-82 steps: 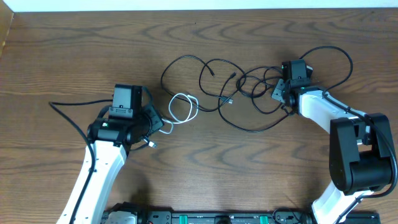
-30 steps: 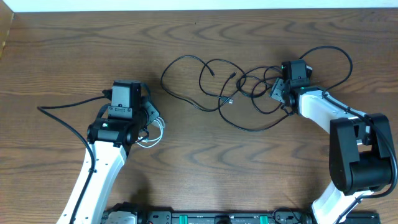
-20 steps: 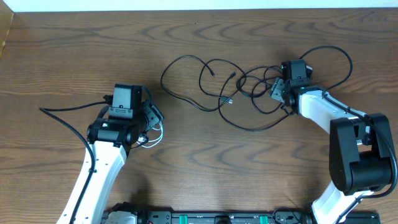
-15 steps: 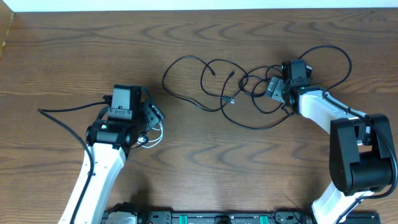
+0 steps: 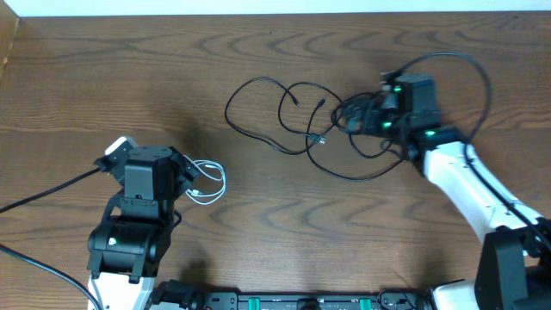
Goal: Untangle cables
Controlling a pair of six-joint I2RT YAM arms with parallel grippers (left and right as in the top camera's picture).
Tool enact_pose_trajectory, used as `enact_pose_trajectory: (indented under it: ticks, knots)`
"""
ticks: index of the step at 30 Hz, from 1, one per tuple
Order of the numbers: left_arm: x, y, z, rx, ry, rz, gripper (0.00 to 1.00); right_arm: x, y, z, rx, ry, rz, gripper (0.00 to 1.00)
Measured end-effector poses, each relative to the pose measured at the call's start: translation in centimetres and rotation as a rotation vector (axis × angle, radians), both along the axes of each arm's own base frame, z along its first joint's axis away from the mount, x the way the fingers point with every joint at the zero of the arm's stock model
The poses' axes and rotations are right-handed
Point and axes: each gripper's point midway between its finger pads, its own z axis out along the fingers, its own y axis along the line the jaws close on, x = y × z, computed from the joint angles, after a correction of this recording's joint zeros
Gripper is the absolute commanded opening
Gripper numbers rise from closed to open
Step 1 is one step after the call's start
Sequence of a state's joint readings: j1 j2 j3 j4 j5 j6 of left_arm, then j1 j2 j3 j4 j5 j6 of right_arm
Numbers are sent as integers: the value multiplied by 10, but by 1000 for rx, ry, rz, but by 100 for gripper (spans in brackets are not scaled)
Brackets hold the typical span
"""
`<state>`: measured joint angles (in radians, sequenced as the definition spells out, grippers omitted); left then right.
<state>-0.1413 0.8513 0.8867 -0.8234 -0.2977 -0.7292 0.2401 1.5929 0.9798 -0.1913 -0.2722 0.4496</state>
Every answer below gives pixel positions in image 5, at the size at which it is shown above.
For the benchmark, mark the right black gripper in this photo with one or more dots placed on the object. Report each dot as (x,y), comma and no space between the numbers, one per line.
(359,116)

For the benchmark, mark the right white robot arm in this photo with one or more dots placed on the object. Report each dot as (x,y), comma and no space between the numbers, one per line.
(514,267)

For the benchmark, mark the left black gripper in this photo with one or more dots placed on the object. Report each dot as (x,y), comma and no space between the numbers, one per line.
(105,162)

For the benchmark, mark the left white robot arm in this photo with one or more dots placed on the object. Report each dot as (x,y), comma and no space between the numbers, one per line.
(134,233)

